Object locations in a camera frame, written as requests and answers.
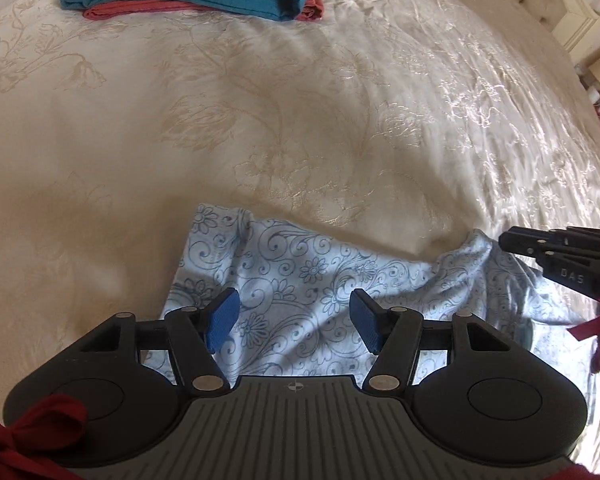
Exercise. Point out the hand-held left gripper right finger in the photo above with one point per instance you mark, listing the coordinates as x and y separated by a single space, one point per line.
367 317

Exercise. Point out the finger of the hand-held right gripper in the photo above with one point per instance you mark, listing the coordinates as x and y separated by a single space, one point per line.
517 245
587 233

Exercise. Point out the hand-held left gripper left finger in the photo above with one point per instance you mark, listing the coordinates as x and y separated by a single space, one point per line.
222 317

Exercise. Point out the light blue floral pants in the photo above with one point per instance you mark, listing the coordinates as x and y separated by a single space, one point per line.
305 280

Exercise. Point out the cream nightstand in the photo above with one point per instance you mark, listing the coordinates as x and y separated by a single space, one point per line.
594 62

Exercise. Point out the cream embroidered bedspread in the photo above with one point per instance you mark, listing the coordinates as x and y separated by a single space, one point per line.
230 135

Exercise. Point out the coral folded garment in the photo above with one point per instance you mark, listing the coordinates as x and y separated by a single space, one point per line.
130 8

